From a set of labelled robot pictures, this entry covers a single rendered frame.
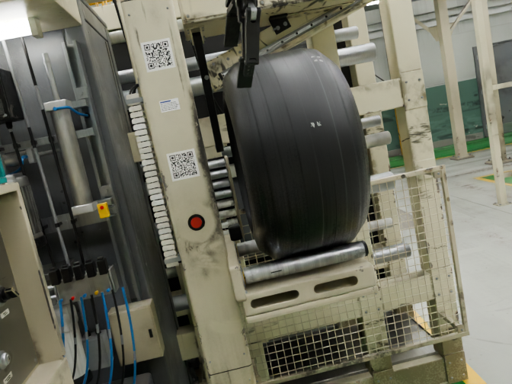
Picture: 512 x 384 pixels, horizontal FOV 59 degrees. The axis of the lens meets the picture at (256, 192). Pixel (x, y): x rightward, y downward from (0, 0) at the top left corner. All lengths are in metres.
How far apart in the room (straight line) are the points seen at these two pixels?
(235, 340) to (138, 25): 0.89
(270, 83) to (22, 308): 0.72
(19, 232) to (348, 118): 0.74
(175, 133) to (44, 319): 0.54
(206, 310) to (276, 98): 0.62
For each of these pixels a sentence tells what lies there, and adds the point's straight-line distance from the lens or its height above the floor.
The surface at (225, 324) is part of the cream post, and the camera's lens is 1.32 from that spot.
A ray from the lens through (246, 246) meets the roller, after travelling 1.46.
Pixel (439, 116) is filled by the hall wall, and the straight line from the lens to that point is 11.46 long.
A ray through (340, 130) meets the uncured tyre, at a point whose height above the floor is 1.23.
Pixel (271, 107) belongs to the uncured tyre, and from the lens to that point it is 1.05.
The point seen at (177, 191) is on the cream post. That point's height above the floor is 1.15.
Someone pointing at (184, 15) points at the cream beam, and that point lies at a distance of 1.52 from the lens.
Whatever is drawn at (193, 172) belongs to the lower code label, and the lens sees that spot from 1.22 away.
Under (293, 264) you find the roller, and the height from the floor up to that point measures 0.91.
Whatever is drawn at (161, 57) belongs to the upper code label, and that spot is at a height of 1.50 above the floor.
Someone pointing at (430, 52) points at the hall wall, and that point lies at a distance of 11.56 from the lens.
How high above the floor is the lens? 1.27
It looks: 8 degrees down
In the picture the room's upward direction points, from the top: 12 degrees counter-clockwise
